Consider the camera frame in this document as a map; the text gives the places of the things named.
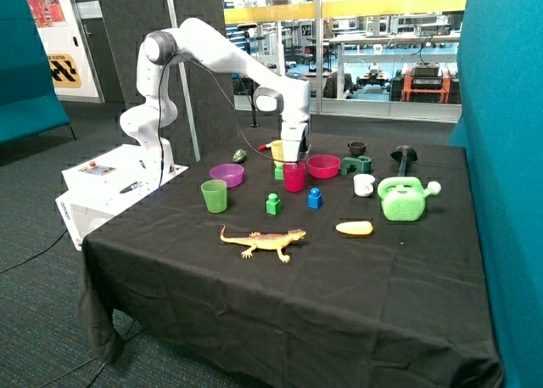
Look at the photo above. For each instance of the dark brown small pot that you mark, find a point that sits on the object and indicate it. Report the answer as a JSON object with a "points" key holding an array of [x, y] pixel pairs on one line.
{"points": [[357, 148]]}

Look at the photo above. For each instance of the green plastic cup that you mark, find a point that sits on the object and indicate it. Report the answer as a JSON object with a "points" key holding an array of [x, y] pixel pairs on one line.
{"points": [[215, 195]]}

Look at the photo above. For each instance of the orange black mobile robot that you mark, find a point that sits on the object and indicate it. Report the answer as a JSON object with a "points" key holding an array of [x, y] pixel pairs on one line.
{"points": [[426, 83]]}

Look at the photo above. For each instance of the green toy block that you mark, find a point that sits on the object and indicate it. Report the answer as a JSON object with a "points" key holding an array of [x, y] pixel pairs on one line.
{"points": [[273, 204], [278, 171]]}

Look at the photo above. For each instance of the green toy watering can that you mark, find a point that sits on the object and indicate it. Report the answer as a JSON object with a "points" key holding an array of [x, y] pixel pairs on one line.
{"points": [[403, 199]]}

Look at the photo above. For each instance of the green toy pepper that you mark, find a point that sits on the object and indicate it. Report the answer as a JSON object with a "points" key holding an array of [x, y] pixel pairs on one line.
{"points": [[239, 156]]}

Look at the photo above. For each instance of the white lab table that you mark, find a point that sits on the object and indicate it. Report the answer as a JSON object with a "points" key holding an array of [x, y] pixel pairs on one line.
{"points": [[372, 68]]}

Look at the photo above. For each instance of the purple plastic bowl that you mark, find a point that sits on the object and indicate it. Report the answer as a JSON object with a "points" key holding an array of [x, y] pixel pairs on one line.
{"points": [[231, 173]]}

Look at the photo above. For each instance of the teal sofa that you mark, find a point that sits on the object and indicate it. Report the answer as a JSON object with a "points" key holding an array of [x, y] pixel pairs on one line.
{"points": [[29, 104]]}

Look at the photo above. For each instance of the black tablecloth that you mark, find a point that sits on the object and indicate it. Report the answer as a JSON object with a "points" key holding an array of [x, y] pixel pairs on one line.
{"points": [[405, 306]]}

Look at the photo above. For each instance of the green toy block front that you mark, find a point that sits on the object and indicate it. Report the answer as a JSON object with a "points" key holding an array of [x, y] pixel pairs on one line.
{"points": [[273, 204]]}

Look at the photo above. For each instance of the red wall poster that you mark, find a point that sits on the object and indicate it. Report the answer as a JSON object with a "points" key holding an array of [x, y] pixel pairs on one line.
{"points": [[47, 13]]}

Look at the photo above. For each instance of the yellow black sign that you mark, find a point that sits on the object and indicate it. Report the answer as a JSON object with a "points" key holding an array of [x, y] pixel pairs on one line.
{"points": [[64, 71]]}

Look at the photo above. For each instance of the orange toy lizard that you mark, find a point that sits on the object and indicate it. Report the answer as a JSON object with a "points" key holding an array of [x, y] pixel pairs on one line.
{"points": [[268, 241]]}

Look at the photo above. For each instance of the red plastic cup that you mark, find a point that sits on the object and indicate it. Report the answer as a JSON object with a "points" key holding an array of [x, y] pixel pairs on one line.
{"points": [[294, 177]]}

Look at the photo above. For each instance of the red white marker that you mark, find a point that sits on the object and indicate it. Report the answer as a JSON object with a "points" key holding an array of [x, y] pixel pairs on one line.
{"points": [[265, 147]]}

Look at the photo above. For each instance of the pink plastic bowl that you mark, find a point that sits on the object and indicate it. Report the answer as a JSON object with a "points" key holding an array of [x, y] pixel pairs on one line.
{"points": [[323, 166]]}

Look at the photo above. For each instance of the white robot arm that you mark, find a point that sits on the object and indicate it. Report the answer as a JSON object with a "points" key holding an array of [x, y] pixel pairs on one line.
{"points": [[289, 95]]}

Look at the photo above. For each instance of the white small cup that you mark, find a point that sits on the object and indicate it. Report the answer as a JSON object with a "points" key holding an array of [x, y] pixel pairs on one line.
{"points": [[363, 184]]}

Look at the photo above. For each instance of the yellow plastic cup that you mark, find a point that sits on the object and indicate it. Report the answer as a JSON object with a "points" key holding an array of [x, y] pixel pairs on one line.
{"points": [[277, 151]]}

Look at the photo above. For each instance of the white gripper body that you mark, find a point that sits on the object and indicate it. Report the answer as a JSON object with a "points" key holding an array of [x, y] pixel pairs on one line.
{"points": [[293, 135]]}

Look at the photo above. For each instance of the teal partition panel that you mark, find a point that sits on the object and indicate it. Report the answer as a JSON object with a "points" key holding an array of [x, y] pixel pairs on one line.
{"points": [[500, 65]]}

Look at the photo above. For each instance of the dark green arch block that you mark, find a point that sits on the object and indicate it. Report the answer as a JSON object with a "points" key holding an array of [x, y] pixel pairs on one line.
{"points": [[356, 165]]}

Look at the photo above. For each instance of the yellow toy corn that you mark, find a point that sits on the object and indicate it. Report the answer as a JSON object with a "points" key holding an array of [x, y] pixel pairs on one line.
{"points": [[356, 228]]}

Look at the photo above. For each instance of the white robot control box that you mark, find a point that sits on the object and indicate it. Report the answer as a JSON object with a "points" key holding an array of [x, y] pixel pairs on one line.
{"points": [[108, 184]]}

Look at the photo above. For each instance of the blue toy block front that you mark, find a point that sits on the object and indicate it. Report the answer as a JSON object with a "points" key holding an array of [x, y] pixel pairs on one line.
{"points": [[314, 199]]}

